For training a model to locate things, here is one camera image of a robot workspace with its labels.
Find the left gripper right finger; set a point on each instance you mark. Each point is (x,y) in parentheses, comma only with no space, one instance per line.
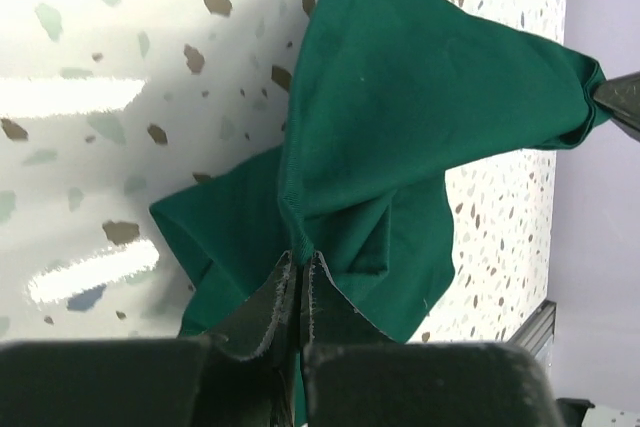
(355,375)

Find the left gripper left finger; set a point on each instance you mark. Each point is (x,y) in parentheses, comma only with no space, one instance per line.
(238,373)

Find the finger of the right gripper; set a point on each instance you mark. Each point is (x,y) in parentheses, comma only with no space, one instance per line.
(620,97)

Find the green surgical cloth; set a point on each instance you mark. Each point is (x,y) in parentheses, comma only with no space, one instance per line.
(387,95)

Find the aluminium rail frame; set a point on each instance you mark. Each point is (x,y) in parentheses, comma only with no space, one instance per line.
(537,333)

